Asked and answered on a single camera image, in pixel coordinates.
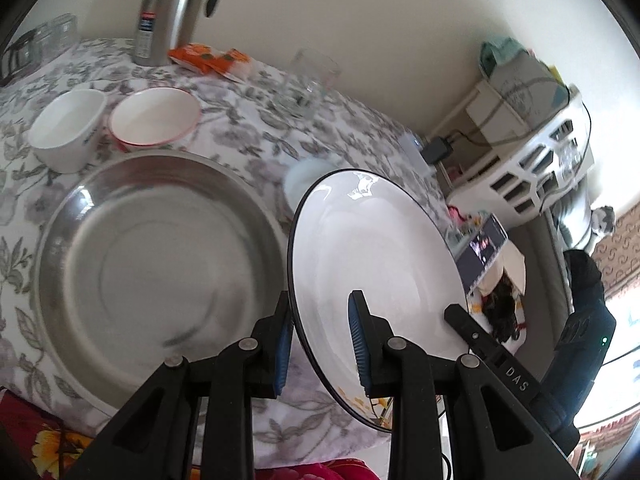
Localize small plush toy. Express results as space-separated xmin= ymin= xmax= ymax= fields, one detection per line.
xmin=590 ymin=206 xmax=616 ymax=236

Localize stainless steel thermos jug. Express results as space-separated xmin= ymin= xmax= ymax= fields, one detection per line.
xmin=132 ymin=0 xmax=219 ymax=66

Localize white plastic basket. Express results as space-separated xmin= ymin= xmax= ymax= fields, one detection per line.
xmin=433 ymin=83 xmax=594 ymax=229

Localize white bowl with red rim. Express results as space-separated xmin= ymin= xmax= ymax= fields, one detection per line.
xmin=107 ymin=88 xmax=202 ymax=151

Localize white square bowl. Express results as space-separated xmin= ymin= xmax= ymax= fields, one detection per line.
xmin=27 ymin=89 xmax=107 ymax=174

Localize white plate with yellow flowers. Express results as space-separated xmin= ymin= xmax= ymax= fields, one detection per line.
xmin=288 ymin=169 xmax=468 ymax=432

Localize red floral cloth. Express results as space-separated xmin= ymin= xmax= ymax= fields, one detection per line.
xmin=1 ymin=388 xmax=378 ymax=479

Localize light blue floral bowl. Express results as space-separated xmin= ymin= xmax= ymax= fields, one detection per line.
xmin=282 ymin=157 xmax=340 ymax=214

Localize glass jars with black holder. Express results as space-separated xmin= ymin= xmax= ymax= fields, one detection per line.
xmin=1 ymin=13 xmax=80 ymax=86

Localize floral grey tablecloth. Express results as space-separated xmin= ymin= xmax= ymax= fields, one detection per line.
xmin=1 ymin=39 xmax=452 ymax=439

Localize black power adapter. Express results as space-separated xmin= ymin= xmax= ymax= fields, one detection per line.
xmin=421 ymin=136 xmax=454 ymax=166

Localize clear glass mug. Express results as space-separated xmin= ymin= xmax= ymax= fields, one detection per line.
xmin=273 ymin=48 xmax=342 ymax=119

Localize white box with writing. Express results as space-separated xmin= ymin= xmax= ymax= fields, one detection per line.
xmin=465 ymin=51 xmax=572 ymax=145

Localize large stainless steel basin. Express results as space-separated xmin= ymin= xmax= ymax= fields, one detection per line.
xmin=32 ymin=150 xmax=285 ymax=415

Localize black charging cable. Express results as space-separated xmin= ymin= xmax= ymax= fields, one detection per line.
xmin=439 ymin=74 xmax=597 ymax=212

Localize orange snack packet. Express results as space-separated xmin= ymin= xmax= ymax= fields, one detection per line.
xmin=167 ymin=44 xmax=254 ymax=82

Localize smartphone on stand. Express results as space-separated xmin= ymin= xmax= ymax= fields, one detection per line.
xmin=456 ymin=214 xmax=508 ymax=295

